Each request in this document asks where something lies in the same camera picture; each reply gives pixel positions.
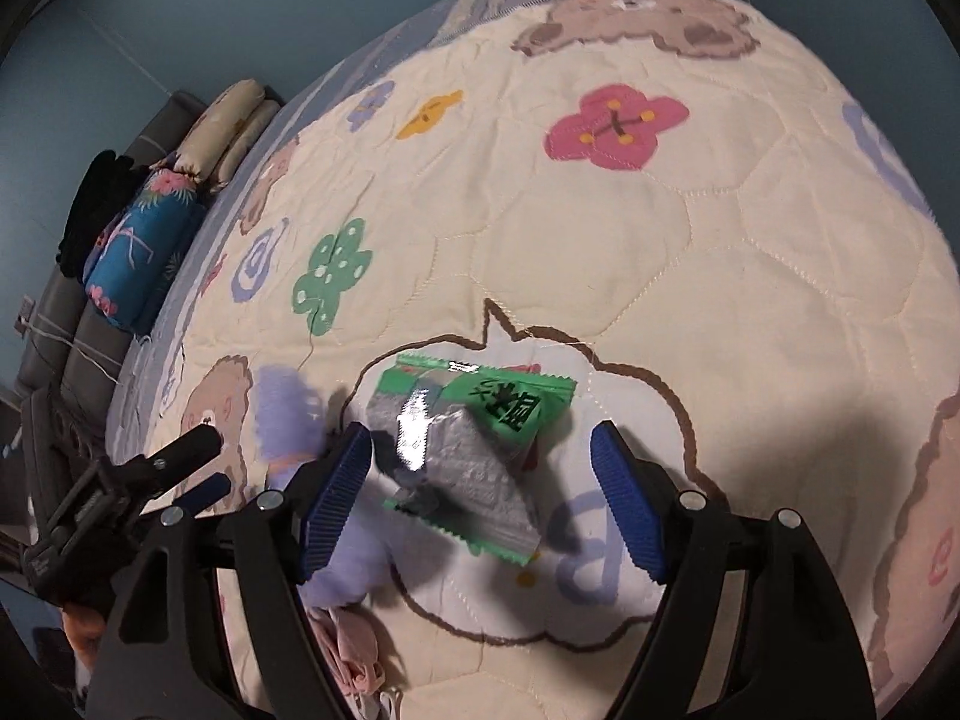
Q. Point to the silver green snack wrapper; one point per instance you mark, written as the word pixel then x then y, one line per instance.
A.
pixel 454 438

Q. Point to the grey padded headboard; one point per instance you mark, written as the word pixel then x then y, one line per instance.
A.
pixel 69 347

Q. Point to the pink crumpled cloth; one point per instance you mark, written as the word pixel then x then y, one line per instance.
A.
pixel 347 640

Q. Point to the beige folded blanket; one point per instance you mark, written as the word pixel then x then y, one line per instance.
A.
pixel 214 148

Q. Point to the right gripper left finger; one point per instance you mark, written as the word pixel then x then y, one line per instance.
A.
pixel 165 652

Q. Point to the black clothing pile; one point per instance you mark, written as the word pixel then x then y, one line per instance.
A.
pixel 110 183

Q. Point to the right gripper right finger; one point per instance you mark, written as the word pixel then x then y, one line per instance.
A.
pixel 796 653

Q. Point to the purple spiky cloth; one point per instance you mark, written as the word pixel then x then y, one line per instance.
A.
pixel 291 429

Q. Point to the cream cartoon bear quilt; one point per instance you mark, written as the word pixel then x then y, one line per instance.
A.
pixel 677 205

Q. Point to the person's left hand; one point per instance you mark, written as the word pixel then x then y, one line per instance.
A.
pixel 84 629

